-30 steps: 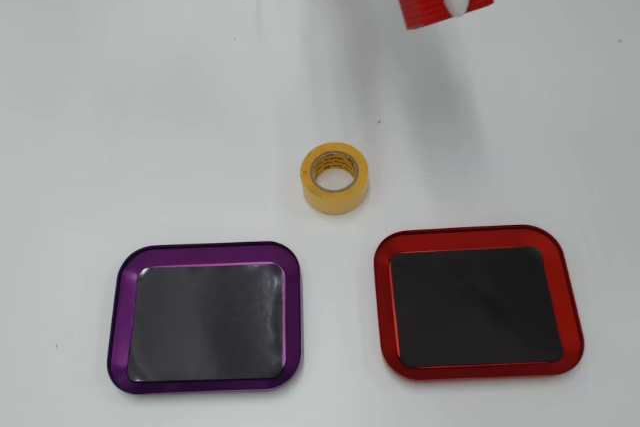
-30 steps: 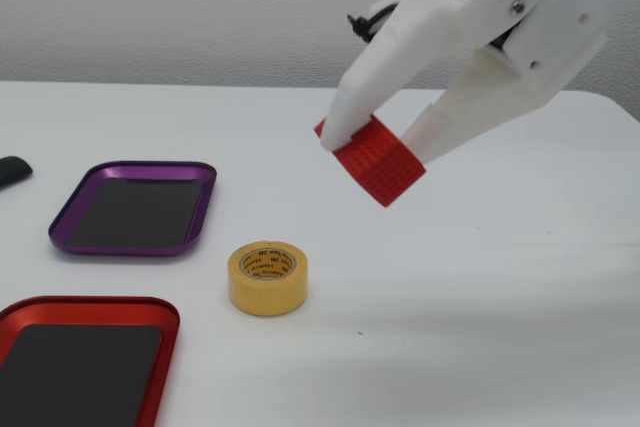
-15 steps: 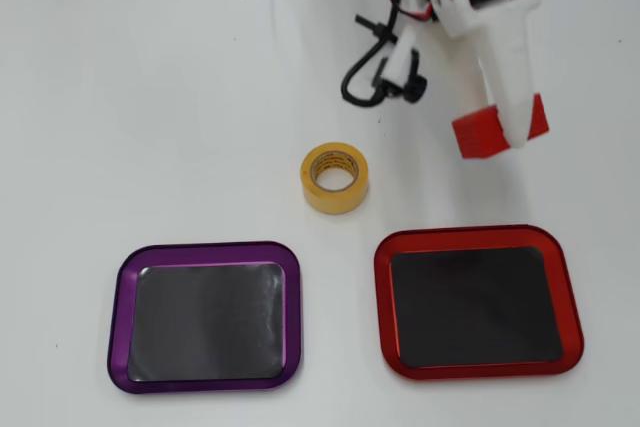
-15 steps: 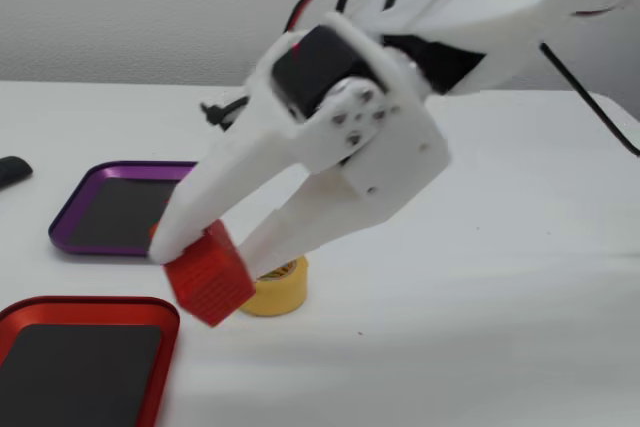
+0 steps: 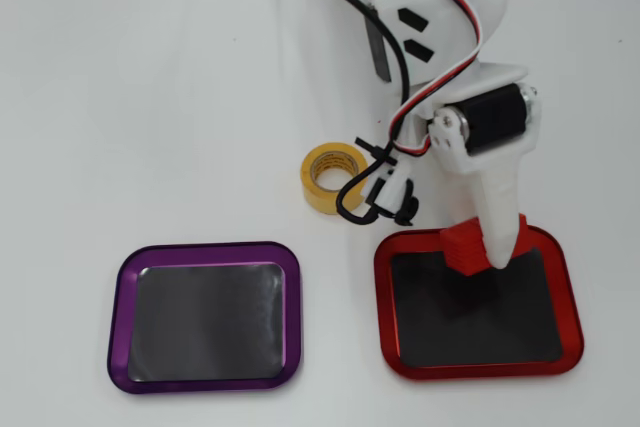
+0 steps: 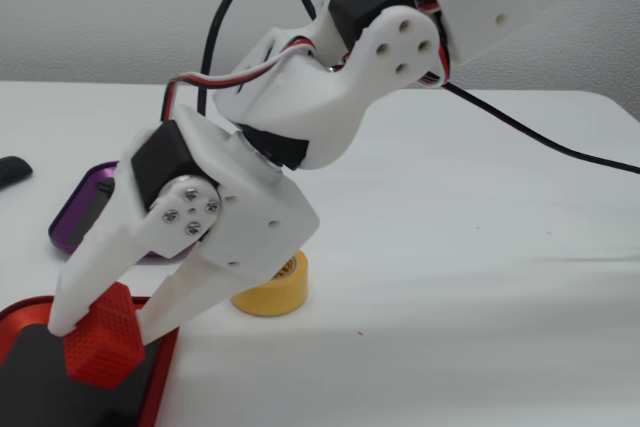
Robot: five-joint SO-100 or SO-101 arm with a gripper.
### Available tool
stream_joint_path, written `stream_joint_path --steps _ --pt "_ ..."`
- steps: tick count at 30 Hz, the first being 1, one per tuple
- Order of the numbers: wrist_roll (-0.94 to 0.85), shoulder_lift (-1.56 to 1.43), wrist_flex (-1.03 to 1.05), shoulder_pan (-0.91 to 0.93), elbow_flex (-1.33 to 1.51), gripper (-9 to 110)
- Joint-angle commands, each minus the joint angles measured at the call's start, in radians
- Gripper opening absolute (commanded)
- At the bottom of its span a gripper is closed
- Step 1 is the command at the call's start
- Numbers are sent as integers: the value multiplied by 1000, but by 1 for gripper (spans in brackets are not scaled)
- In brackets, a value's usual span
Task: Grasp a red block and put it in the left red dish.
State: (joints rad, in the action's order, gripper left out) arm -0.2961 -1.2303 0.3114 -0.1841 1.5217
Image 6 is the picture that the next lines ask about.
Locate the red white black servo wire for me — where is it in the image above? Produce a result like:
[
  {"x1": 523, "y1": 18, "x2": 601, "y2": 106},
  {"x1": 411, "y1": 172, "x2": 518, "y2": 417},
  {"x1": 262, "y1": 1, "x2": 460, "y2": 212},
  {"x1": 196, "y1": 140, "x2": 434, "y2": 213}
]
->
[
  {"x1": 413, "y1": 0, "x2": 455, "y2": 89},
  {"x1": 162, "y1": 35, "x2": 321, "y2": 124}
]

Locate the yellow masking tape roll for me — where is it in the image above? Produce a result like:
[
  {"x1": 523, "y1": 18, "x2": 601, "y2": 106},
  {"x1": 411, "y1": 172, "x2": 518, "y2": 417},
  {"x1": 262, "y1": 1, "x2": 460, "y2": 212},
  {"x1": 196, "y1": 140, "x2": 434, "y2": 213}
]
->
[{"x1": 230, "y1": 249, "x2": 310, "y2": 318}]

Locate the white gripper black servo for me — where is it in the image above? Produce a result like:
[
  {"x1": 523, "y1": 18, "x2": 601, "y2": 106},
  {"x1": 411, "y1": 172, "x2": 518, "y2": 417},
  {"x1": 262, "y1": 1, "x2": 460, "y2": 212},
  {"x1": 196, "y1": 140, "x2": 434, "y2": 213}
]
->
[{"x1": 130, "y1": 106, "x2": 321, "y2": 348}]

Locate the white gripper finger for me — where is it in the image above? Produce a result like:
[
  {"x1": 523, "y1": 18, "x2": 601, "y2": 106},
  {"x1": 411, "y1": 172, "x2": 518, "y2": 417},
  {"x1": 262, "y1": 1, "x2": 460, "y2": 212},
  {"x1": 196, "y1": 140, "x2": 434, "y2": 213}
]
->
[{"x1": 48, "y1": 175, "x2": 222, "y2": 338}]

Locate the purple metal tray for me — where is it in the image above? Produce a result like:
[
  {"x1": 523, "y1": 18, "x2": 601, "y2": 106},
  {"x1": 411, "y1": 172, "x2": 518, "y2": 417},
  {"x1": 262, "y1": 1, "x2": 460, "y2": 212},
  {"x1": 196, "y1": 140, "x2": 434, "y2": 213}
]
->
[{"x1": 48, "y1": 160, "x2": 174, "y2": 266}]

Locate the black rounded object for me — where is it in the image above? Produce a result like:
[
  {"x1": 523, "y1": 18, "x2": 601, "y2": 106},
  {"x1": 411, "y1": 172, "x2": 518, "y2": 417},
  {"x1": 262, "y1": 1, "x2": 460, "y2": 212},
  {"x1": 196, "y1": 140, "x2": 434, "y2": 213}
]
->
[{"x1": 0, "y1": 156, "x2": 34, "y2": 191}]

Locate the red metal tray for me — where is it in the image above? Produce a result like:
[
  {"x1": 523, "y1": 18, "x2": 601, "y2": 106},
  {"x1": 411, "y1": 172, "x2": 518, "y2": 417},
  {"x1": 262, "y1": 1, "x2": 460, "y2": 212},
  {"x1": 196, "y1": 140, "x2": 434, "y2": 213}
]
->
[{"x1": 0, "y1": 295, "x2": 181, "y2": 427}]

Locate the black cable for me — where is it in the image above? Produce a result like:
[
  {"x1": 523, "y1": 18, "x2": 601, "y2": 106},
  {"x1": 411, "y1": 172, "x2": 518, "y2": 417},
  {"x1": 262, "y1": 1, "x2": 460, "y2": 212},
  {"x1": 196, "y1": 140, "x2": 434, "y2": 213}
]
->
[{"x1": 197, "y1": 0, "x2": 640, "y2": 173}]

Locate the red textured block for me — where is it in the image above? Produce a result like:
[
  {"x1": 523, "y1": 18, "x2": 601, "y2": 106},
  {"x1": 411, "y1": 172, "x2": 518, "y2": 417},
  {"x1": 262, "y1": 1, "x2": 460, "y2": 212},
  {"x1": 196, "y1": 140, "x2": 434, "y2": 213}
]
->
[{"x1": 64, "y1": 281, "x2": 146, "y2": 389}]

